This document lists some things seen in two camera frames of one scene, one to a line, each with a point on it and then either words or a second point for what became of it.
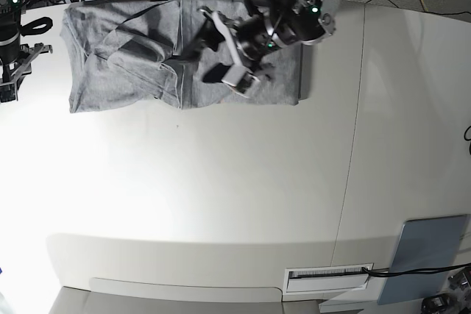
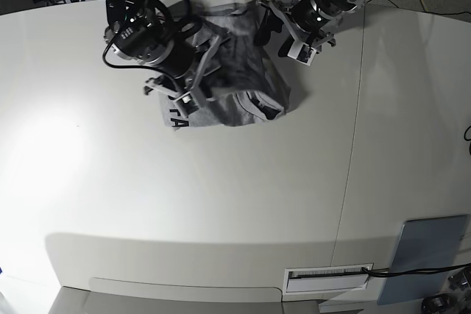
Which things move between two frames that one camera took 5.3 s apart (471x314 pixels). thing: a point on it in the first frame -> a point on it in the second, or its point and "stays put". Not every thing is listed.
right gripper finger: (217, 73) -> (283, 50)
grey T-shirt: (140, 52) -> (237, 84)
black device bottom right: (436, 304) stays put
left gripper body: (12, 72) -> (185, 65)
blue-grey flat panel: (423, 243) stays put
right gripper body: (250, 39) -> (307, 20)
